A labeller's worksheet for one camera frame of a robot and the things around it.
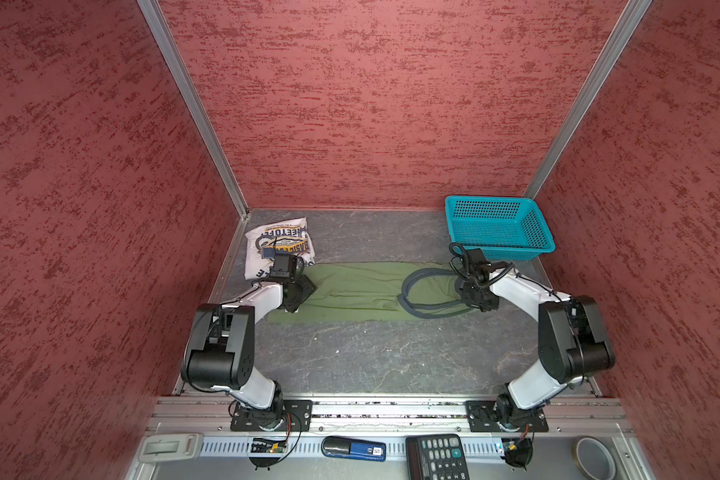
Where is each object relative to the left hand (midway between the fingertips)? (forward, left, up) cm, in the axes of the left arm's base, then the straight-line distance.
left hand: (309, 296), depth 95 cm
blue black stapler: (-41, -13, +5) cm, 43 cm away
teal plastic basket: (+33, -75, -1) cm, 82 cm away
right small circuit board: (-40, -56, -2) cm, 69 cm away
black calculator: (-42, -36, +1) cm, 55 cm away
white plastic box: (-41, +28, +1) cm, 49 cm away
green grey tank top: (+3, -20, -1) cm, 20 cm away
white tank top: (+24, +11, +1) cm, 27 cm away
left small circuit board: (-40, +6, -4) cm, 40 cm away
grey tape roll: (-41, -74, -2) cm, 85 cm away
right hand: (-4, -53, +2) cm, 53 cm away
